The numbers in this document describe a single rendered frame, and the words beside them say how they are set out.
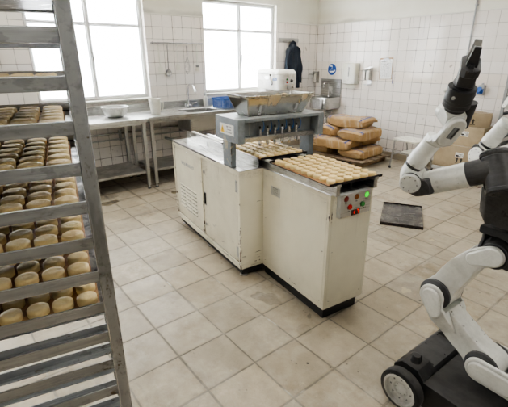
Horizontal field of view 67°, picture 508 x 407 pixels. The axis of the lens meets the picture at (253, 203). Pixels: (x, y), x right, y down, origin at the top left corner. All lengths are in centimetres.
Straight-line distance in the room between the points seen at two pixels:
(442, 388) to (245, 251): 150
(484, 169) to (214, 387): 156
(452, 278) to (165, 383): 148
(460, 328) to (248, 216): 147
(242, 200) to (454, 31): 438
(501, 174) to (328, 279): 125
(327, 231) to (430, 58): 449
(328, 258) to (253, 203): 71
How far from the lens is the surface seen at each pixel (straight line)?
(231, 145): 264
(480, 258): 181
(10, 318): 112
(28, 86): 90
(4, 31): 91
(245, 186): 264
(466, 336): 204
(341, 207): 220
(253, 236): 282
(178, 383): 220
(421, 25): 650
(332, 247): 231
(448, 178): 154
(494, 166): 151
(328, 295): 247
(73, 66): 87
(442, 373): 215
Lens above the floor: 155
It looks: 21 degrees down
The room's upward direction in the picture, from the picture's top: straight up
